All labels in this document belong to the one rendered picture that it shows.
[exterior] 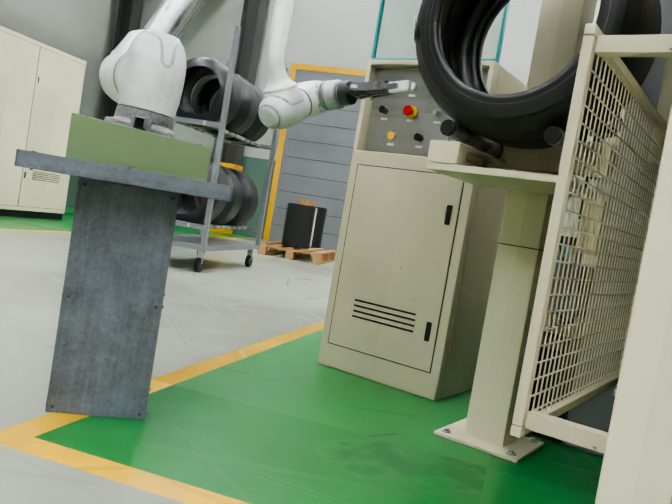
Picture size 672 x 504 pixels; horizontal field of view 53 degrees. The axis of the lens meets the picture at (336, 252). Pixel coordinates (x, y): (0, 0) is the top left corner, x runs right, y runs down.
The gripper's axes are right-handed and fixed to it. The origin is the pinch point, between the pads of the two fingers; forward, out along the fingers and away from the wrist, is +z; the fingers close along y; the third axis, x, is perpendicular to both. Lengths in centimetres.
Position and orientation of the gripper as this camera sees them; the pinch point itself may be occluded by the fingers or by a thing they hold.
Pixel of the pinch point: (399, 86)
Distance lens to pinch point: 203.7
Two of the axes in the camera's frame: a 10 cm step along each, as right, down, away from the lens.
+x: -0.5, 10.0, -0.3
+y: 5.6, 0.5, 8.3
